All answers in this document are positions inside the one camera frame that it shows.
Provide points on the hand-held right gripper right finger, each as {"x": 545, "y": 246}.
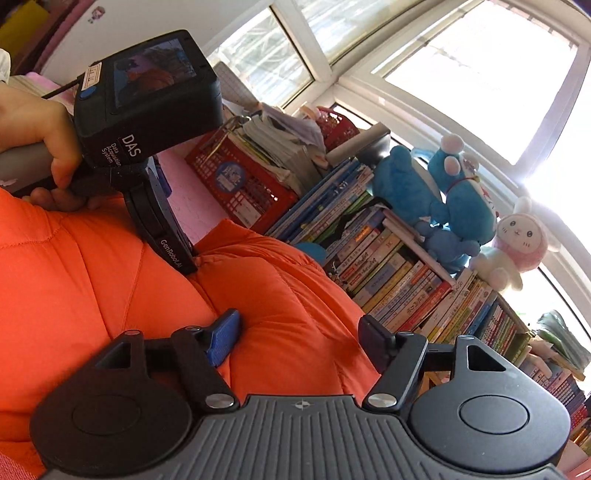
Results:
{"x": 376, "y": 344}

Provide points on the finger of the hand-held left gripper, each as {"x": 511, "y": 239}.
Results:
{"x": 161, "y": 184}
{"x": 161, "y": 235}

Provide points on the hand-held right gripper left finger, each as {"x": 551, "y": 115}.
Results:
{"x": 226, "y": 337}

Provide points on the orange puffer jacket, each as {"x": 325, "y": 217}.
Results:
{"x": 92, "y": 286}

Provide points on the person's left hand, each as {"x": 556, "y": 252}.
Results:
{"x": 32, "y": 120}

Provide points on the large red plastic crate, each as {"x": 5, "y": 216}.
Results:
{"x": 240, "y": 184}

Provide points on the shelf of mixed storybooks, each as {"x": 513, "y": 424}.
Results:
{"x": 369, "y": 258}

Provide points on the blue round plush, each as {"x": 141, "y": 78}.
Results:
{"x": 311, "y": 253}

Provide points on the row of colourful paperbacks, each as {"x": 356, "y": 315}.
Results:
{"x": 498, "y": 323}

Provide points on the blue white-faced plush toy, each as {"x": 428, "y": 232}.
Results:
{"x": 466, "y": 203}

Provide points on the white pink plush rabbit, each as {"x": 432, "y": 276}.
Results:
{"x": 512, "y": 244}

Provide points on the stack of teal folders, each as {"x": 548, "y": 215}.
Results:
{"x": 561, "y": 339}

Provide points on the small red plastic basket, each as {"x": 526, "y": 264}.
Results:
{"x": 339, "y": 131}

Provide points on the rolled paper tube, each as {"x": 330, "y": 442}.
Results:
{"x": 376, "y": 141}

